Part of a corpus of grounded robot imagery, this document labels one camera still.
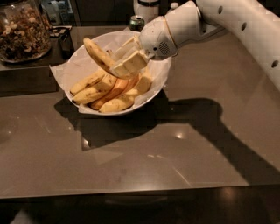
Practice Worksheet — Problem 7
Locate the dark orange lower banana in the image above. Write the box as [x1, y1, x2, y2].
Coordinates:
[88, 75, 139, 110]

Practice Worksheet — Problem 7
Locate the white round appliance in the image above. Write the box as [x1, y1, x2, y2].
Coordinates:
[133, 0, 160, 23]

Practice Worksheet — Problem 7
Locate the dark tray with packets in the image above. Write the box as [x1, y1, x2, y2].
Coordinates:
[50, 26, 74, 60]

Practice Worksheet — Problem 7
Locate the green soda can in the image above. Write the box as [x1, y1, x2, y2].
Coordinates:
[129, 15, 145, 32]

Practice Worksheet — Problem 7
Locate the glass jar of snacks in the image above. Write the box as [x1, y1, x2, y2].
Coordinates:
[0, 0, 51, 63]

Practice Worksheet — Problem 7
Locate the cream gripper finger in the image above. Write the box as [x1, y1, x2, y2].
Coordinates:
[112, 36, 141, 61]
[110, 50, 149, 78]

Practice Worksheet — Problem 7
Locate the white paper liner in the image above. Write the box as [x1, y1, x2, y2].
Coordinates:
[49, 27, 173, 116]

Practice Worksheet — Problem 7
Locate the clear plastic water bottle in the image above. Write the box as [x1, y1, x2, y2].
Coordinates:
[169, 2, 179, 11]

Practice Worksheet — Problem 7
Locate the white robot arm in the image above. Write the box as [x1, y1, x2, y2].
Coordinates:
[110, 0, 280, 89]

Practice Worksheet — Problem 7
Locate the front long yellow banana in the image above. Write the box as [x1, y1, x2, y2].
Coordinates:
[99, 68, 152, 113]

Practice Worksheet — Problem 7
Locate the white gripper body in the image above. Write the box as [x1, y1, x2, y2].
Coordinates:
[139, 17, 178, 58]

